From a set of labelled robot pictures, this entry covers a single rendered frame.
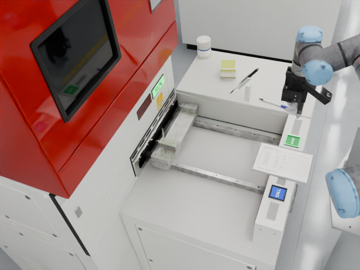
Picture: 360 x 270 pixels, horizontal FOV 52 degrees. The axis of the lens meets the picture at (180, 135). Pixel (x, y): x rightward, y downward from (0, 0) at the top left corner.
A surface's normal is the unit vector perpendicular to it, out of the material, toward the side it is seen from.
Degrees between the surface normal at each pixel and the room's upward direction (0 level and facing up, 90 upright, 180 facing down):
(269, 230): 90
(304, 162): 0
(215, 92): 0
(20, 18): 90
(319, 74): 90
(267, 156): 0
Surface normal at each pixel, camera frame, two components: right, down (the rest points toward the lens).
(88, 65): 0.92, 0.23
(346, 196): -0.41, 0.06
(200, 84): -0.09, -0.68
